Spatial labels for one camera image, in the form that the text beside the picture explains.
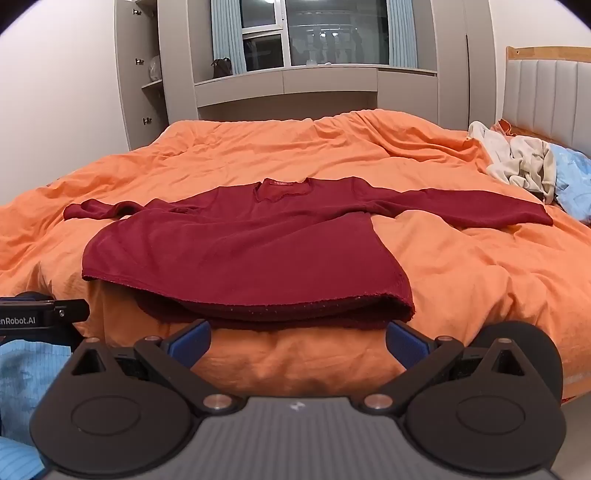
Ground window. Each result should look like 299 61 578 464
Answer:
240 0 391 73

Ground grey closed-door wardrobe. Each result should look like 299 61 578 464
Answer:
429 0 498 131

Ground light blue printed cloth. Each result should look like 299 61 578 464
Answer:
547 143 591 223

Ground light blue curtain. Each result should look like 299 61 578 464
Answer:
386 0 419 70
211 0 247 75

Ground grey open-shelf wardrobe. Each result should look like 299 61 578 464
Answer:
115 0 200 151

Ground person's blue clothing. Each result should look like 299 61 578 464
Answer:
0 340 72 480

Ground dark red sweater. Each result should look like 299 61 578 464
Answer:
63 176 554 331

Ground beige clothes pile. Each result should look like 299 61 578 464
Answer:
467 121 557 204

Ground grey padded wooden headboard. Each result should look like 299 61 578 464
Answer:
502 46 591 153

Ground grey window cabinet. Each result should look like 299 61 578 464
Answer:
194 65 438 121

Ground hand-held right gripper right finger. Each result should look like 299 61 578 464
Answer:
359 320 528 415

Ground orange blanket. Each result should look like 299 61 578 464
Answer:
0 109 591 402

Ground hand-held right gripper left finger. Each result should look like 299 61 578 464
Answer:
69 319 242 415

